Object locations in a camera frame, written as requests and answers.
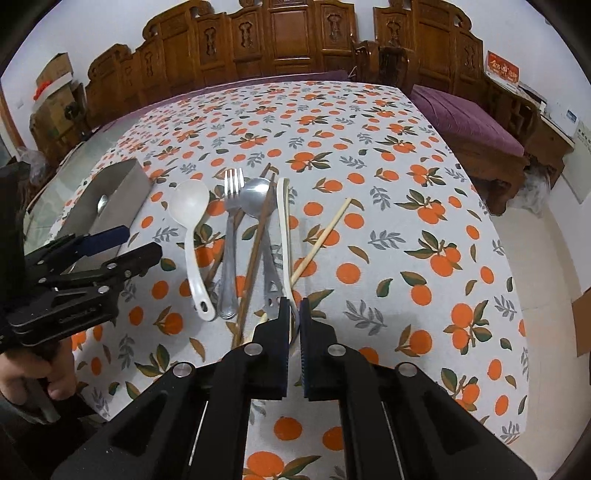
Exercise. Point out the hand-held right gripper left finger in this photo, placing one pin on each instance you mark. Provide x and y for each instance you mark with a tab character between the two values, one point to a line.
284	323

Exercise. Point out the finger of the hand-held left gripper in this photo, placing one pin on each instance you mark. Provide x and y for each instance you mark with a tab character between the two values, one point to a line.
138	258
106	235

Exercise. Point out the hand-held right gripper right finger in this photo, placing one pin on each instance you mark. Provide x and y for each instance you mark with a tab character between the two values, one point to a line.
304	332

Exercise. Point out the stainless steel container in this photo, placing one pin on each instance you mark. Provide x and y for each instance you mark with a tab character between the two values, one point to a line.
120	184

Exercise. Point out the dark wooden chopstick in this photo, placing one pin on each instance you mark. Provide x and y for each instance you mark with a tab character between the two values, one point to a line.
254	258
213	267

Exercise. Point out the wide white plastic spoon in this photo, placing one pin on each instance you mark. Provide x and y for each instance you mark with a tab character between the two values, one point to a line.
189	203

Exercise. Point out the metal fork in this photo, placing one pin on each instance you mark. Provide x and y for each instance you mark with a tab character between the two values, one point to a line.
229	258

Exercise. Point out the slim white plastic spoon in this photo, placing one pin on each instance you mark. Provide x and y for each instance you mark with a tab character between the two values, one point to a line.
285	230

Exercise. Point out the light bamboo chopstick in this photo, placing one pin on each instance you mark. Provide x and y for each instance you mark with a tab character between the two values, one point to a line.
323	235

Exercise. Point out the metal spoon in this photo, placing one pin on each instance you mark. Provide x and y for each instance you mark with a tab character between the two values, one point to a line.
254	198

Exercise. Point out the person's left hand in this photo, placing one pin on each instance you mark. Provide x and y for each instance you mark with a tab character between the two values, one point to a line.
18	369

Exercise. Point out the clear plastic bag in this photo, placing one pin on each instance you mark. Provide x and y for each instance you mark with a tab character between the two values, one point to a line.
32	161

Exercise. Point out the large cardboard box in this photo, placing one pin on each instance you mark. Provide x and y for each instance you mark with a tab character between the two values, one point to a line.
55	108

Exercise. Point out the small cardboard box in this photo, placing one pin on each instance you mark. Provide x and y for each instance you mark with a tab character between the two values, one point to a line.
55	67

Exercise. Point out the orange print tablecloth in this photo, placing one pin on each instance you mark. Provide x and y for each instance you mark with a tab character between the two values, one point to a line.
392	184

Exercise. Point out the wide purple seat cushion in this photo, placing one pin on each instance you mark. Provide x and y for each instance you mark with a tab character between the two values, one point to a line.
461	120

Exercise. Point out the flat cardboard sheet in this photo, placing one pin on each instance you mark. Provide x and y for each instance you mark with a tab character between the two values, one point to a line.
582	323

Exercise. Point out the dark wooden chair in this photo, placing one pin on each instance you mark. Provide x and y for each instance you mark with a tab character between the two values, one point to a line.
392	64

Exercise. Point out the wooden side table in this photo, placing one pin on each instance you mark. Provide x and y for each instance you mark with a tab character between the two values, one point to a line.
549	147

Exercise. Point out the short carved wooden bench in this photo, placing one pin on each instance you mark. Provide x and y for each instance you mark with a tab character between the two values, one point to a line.
438	41

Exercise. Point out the red gift box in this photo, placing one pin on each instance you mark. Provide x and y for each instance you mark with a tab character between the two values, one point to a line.
502	67

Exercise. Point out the white wall board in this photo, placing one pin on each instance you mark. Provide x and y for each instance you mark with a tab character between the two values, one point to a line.
579	161

